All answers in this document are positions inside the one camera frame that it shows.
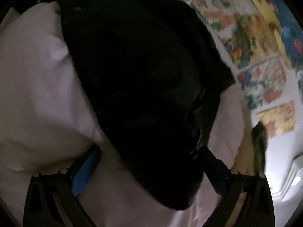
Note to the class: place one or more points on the dark green jacket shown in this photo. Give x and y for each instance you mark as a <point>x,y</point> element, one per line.
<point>260,146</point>

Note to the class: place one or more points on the group of colourful wall drawings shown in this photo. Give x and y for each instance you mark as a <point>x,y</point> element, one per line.
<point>255,40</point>

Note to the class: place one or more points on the black padded jacket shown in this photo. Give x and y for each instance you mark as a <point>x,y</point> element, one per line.
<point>142,80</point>

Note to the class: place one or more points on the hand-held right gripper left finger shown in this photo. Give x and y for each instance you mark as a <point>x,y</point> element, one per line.
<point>82,175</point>

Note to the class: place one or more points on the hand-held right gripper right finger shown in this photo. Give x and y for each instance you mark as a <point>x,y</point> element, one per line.
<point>213,167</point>

